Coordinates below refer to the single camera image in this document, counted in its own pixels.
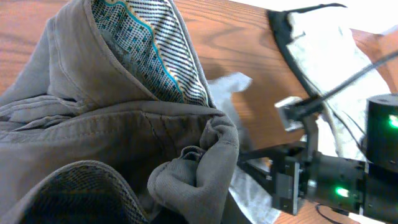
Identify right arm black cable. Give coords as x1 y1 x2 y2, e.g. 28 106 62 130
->
292 49 398 113

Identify grey shorts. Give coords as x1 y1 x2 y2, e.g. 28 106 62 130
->
1 1 247 223

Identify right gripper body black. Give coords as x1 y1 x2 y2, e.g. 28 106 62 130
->
269 142 366 215

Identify white garment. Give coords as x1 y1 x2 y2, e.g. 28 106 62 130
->
226 7 389 223

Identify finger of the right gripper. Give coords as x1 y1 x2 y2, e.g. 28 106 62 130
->
238 146 280 162
238 162 274 194

